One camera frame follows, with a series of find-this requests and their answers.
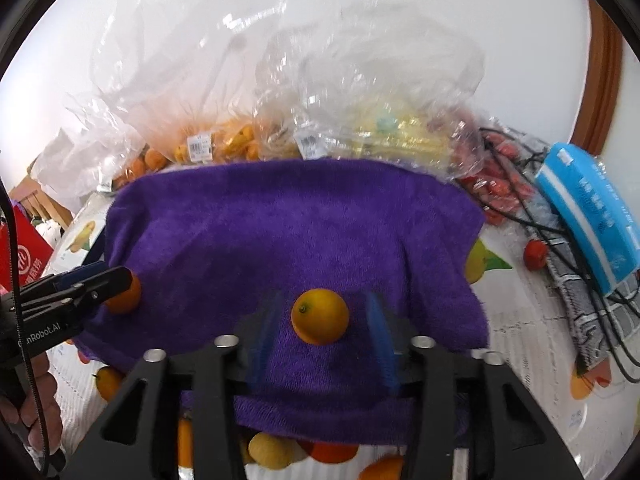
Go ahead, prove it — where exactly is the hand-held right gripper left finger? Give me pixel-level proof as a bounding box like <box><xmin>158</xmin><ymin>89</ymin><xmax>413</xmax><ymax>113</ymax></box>
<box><xmin>62</xmin><ymin>290</ymin><xmax>286</xmax><ymax>480</ymax></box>

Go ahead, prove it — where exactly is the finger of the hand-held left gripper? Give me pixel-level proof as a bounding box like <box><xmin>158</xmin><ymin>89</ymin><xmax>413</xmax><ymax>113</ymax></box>
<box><xmin>22</xmin><ymin>266</ymin><xmax>133</xmax><ymax>321</ymax></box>
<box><xmin>42</xmin><ymin>261</ymin><xmax>108</xmax><ymax>291</ymax></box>

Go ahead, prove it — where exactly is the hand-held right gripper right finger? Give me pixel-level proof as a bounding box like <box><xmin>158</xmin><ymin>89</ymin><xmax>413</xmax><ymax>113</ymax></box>
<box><xmin>366</xmin><ymin>292</ymin><xmax>586</xmax><ymax>480</ymax></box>

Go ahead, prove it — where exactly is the small orange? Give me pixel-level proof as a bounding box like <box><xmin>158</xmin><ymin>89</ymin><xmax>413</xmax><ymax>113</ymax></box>
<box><xmin>291</xmin><ymin>287</ymin><xmax>350</xmax><ymax>346</ymax></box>
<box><xmin>102</xmin><ymin>270</ymin><xmax>143</xmax><ymax>316</ymax></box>

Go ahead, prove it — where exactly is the person's left hand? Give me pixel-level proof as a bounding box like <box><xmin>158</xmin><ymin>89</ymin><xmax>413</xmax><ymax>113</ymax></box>
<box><xmin>0</xmin><ymin>350</ymin><xmax>63</xmax><ymax>456</ymax></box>

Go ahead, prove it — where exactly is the red paper bag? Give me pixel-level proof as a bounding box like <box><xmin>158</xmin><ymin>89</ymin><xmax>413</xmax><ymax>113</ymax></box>
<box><xmin>0</xmin><ymin>205</ymin><xmax>53</xmax><ymax>296</ymax></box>

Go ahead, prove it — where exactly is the wooden chair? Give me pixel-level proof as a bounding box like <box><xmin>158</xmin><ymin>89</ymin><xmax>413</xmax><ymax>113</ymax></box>
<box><xmin>10</xmin><ymin>180</ymin><xmax>71</xmax><ymax>231</ymax></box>

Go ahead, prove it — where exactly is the white plastic bag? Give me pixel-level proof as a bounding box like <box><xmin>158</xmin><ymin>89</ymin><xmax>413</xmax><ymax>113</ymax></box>
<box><xmin>30</xmin><ymin>95</ymin><xmax>143</xmax><ymax>201</ymax></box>

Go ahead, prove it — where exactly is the purple towel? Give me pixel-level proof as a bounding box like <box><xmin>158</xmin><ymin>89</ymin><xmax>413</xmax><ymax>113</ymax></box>
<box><xmin>75</xmin><ymin>157</ymin><xmax>491</xmax><ymax>446</ymax></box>

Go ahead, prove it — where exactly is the clear plastic bag with oranges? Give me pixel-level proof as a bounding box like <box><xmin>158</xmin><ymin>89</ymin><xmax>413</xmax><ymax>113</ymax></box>
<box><xmin>65</xmin><ymin>75</ymin><xmax>173</xmax><ymax>193</ymax></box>

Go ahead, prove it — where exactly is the fruit print tablecloth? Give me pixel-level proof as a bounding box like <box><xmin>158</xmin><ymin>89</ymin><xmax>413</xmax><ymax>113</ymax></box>
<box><xmin>30</xmin><ymin>190</ymin><xmax>640</xmax><ymax>480</ymax></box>

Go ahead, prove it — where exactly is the small red fruit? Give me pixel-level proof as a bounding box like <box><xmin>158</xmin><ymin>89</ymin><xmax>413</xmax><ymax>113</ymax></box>
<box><xmin>524</xmin><ymin>240</ymin><xmax>550</xmax><ymax>271</ymax></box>

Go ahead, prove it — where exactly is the clear bag of red produce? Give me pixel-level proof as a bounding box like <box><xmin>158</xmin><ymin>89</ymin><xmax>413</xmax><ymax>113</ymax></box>
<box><xmin>450</xmin><ymin>122</ymin><xmax>538</xmax><ymax>226</ymax></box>

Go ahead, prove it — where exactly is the labelled clear bag of oranges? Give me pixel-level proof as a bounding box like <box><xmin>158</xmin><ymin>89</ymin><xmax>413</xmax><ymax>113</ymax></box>
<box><xmin>90</xmin><ymin>0</ymin><xmax>286</xmax><ymax>166</ymax></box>

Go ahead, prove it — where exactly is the clear bag of yellow produce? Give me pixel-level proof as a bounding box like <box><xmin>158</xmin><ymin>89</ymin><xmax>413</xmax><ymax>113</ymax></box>
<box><xmin>252</xmin><ymin>5</ymin><xmax>488</xmax><ymax>181</ymax></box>

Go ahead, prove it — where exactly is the blue tissue pack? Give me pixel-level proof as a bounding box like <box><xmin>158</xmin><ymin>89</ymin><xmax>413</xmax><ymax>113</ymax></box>
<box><xmin>535</xmin><ymin>142</ymin><xmax>640</xmax><ymax>296</ymax></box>

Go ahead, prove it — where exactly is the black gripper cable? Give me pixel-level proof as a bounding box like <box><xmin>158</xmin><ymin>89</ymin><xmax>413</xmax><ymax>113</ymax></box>
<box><xmin>0</xmin><ymin>180</ymin><xmax>56</xmax><ymax>471</ymax></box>

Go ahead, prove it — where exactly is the black tangled cable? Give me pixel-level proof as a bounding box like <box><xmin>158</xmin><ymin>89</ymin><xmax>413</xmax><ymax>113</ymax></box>
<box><xmin>475</xmin><ymin>127</ymin><xmax>640</xmax><ymax>383</ymax></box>

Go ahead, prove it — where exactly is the grey patterned strap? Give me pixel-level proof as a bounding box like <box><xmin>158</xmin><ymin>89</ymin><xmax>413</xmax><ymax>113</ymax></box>
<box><xmin>530</xmin><ymin>195</ymin><xmax>640</xmax><ymax>386</ymax></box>

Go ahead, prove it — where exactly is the brown wooden door frame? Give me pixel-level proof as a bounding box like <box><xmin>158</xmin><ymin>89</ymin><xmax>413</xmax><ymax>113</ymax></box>
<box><xmin>570</xmin><ymin>0</ymin><xmax>623</xmax><ymax>156</ymax></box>

